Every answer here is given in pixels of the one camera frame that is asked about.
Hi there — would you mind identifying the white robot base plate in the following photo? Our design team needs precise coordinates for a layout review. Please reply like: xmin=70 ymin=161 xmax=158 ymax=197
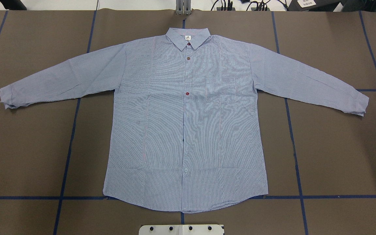
xmin=138 ymin=224 xmax=225 ymax=235

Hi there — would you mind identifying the brown paper table mat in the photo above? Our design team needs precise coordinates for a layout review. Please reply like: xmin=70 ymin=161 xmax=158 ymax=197
xmin=0 ymin=9 xmax=376 ymax=235

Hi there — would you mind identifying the blue striped button shirt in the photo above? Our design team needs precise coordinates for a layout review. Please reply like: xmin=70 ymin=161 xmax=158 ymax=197
xmin=0 ymin=28 xmax=369 ymax=213

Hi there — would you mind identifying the aluminium frame post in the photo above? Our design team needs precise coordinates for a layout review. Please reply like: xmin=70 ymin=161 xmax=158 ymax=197
xmin=176 ymin=0 xmax=192 ymax=15

